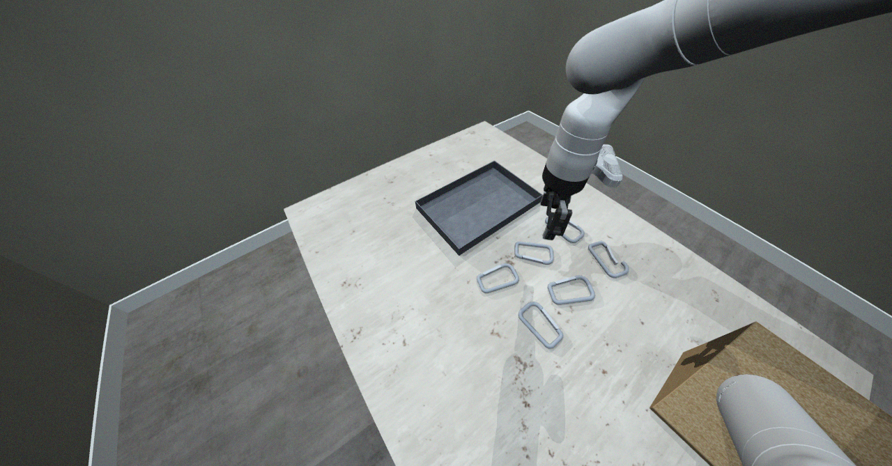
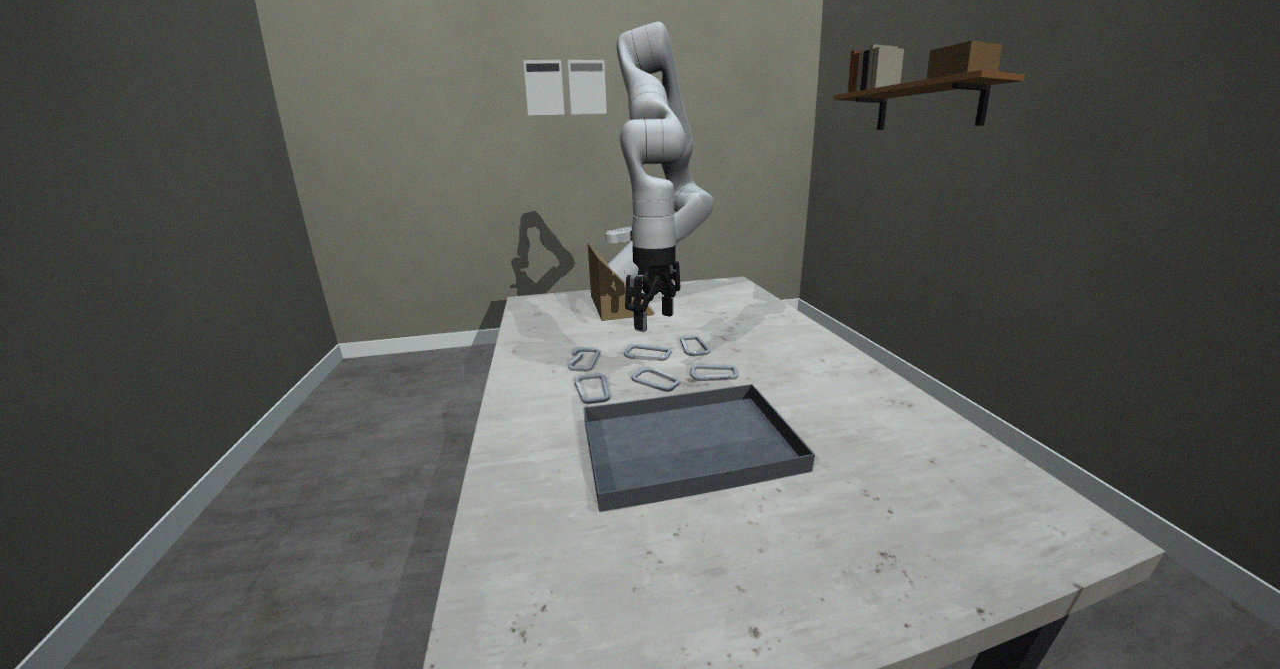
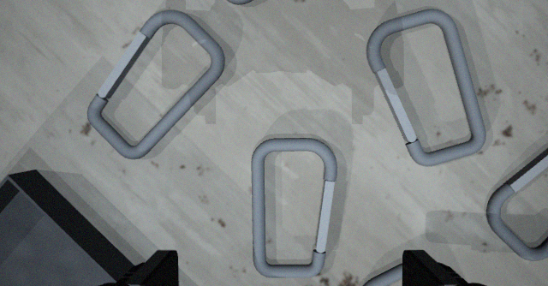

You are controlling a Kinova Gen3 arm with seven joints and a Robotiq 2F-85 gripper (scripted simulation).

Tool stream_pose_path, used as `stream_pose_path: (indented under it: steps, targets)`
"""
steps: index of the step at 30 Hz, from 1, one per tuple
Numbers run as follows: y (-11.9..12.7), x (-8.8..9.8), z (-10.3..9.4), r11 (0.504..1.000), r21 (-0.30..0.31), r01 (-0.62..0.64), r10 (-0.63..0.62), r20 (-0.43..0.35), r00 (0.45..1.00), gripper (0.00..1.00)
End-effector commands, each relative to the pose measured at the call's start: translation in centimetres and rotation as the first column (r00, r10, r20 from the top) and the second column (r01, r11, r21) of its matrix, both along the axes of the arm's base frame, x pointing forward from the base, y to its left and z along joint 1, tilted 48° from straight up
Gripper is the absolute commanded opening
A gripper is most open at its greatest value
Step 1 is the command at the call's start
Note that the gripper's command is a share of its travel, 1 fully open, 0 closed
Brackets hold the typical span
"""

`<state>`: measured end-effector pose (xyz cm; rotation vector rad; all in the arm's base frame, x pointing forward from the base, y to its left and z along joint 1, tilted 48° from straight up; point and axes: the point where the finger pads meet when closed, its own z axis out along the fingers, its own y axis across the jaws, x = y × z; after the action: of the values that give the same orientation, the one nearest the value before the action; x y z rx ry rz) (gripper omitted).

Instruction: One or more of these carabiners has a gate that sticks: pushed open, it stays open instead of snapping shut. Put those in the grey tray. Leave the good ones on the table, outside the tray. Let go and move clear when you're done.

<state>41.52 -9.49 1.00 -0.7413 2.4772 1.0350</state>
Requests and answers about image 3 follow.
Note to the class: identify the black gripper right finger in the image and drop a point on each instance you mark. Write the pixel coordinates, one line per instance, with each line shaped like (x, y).
(420, 269)

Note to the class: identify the grey tray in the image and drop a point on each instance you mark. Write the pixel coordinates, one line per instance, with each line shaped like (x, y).
(33, 252)

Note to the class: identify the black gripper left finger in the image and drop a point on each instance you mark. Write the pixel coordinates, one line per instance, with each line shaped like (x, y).
(160, 270)

